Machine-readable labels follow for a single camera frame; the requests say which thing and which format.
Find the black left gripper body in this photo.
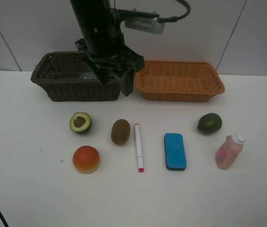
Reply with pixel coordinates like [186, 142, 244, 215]
[75, 39, 144, 78]

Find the white marker pink cap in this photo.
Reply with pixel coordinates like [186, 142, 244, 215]
[134, 124, 144, 173]

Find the dark green lime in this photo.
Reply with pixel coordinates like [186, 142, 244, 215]
[197, 113, 223, 135]

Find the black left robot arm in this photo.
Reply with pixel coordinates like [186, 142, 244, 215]
[70, 0, 144, 96]

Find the orange wicker basket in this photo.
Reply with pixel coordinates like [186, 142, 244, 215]
[135, 60, 225, 102]

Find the pink bottle white cap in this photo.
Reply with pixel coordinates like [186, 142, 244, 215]
[215, 134, 245, 170]

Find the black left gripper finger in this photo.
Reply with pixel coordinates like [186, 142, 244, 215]
[114, 69, 134, 96]
[95, 66, 110, 85]

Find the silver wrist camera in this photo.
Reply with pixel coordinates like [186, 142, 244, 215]
[124, 17, 165, 35]

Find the blue whiteboard eraser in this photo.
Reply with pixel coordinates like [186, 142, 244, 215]
[164, 133, 187, 171]

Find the brown kiwi fruit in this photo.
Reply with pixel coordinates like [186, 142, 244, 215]
[111, 119, 131, 145]

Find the dark brown wicker basket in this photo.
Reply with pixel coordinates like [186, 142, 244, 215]
[31, 52, 121, 102]

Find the black box in basket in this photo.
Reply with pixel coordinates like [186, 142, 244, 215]
[79, 71, 97, 80]

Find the orange red round fruit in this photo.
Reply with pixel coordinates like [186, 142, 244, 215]
[72, 146, 100, 174]

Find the halved avocado with pit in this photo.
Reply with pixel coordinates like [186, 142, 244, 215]
[69, 112, 92, 134]

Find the black camera cable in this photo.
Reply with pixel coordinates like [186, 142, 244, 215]
[156, 0, 191, 23]

